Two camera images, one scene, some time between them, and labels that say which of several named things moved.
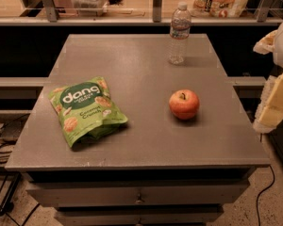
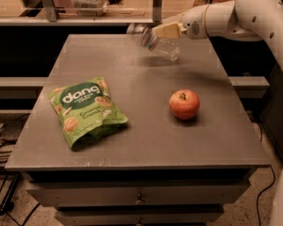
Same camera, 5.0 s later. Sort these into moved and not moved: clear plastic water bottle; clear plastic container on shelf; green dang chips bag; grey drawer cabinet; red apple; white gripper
Moved: white gripper; clear plastic water bottle
Not moved: green dang chips bag; grey drawer cabinet; red apple; clear plastic container on shelf
